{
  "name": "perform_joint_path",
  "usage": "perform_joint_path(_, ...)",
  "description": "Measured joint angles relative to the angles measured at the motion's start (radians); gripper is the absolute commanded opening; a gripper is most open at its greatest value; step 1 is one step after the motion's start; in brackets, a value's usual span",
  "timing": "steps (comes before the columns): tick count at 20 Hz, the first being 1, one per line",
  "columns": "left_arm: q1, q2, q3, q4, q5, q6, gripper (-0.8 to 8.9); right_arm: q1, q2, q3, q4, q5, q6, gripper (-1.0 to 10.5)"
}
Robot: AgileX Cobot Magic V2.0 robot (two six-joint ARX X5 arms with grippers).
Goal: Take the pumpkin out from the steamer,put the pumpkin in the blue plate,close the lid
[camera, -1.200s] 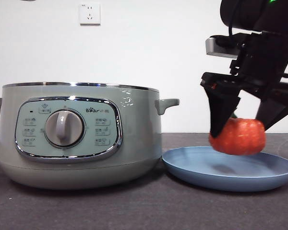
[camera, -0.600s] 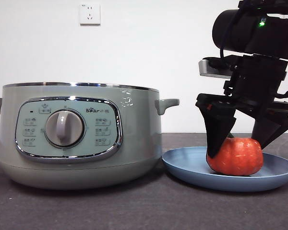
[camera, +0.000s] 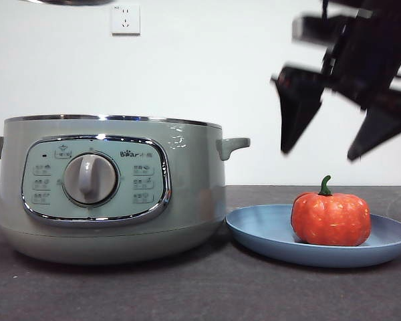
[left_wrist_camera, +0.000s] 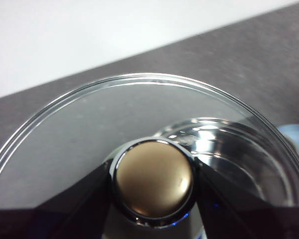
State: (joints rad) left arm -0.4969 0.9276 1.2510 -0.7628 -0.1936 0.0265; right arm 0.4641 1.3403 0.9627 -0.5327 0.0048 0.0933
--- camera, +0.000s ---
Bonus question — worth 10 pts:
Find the orange pumpkin with green stem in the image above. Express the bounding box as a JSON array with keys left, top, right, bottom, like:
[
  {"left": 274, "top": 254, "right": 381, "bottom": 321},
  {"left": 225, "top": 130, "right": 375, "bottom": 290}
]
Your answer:
[{"left": 290, "top": 175, "right": 372, "bottom": 247}]

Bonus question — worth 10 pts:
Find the glass lid with green knob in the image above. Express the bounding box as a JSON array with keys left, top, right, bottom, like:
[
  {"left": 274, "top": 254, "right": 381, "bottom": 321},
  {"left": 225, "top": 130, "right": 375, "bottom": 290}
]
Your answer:
[{"left": 18, "top": 0, "right": 114, "bottom": 7}]

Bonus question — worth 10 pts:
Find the blue plate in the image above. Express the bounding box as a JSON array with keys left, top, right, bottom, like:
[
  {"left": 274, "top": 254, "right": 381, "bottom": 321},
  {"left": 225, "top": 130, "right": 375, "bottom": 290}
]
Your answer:
[{"left": 225, "top": 204, "right": 401, "bottom": 268}]

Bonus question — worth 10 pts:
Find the pale green electric steamer pot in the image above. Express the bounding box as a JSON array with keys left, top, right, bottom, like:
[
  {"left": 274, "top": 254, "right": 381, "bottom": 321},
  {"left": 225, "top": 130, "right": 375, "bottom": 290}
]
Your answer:
[{"left": 0, "top": 114, "right": 251, "bottom": 267}]

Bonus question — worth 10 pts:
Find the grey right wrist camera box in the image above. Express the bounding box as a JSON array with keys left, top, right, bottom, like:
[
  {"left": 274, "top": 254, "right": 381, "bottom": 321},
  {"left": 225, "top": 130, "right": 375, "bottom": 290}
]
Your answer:
[{"left": 292, "top": 14, "right": 350, "bottom": 43}]

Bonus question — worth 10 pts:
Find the white wall socket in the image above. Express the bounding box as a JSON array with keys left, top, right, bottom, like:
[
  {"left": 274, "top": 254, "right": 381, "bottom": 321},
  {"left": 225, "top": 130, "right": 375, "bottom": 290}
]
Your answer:
[{"left": 112, "top": 5, "right": 142, "bottom": 36}]

